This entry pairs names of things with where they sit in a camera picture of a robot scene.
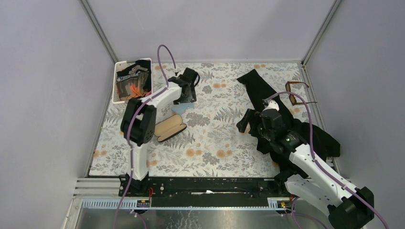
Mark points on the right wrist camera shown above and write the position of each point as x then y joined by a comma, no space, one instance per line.
270,104

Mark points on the black cloth garment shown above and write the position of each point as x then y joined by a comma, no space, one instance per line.
258,90

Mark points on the brown tortoiseshell sunglasses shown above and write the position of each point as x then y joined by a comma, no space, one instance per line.
294,88

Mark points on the floral patterned table mat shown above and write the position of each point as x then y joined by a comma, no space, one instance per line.
211,145

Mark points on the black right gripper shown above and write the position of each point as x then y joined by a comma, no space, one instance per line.
250,115

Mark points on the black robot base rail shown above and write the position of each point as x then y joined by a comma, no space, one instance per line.
219,189

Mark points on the grey slotted cable duct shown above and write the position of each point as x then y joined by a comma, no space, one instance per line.
171,204

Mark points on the light blue cleaning cloth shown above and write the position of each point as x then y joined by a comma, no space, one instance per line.
181,108

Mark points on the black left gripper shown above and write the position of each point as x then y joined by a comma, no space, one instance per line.
189,97

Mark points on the black glasses case tan lining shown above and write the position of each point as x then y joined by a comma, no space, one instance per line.
169,128

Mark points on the white perforated plastic basket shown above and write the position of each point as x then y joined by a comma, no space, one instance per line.
133,83

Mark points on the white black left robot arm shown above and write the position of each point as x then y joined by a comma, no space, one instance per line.
139,120

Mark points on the black orange clothes in basket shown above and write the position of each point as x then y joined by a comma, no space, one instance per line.
133,79

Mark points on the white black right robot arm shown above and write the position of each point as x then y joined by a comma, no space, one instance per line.
308,176

